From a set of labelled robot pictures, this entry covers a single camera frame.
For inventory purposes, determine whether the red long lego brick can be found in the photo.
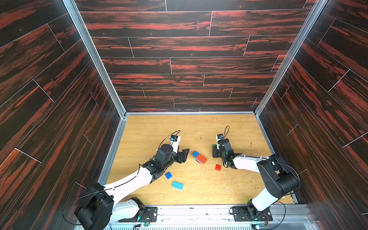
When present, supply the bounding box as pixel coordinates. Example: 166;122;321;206
196;154;207;164

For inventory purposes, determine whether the light blue lego front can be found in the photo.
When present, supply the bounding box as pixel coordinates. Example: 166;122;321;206
172;181;184;190

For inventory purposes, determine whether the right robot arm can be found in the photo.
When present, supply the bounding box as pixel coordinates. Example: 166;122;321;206
212;134;301;220

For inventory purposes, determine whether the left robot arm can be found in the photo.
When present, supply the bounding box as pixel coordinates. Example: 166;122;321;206
74;144;190;230

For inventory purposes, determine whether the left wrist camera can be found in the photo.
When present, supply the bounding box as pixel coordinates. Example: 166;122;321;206
170;134;181;153

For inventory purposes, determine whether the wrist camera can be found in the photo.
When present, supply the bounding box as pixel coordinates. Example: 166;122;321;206
216;134;224;150
170;134;181;153

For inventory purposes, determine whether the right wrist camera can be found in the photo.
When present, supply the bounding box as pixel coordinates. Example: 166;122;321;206
216;134;224;150

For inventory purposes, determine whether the left camera cable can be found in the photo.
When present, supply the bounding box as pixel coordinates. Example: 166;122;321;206
158;130;181;149

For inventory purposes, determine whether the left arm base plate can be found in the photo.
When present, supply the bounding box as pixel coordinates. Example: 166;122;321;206
118;206;158;223

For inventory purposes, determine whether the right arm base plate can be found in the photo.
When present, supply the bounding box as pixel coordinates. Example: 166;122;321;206
229;205;273;222

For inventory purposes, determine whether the aluminium front rail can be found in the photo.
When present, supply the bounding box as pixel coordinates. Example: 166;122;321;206
103;204;320;230

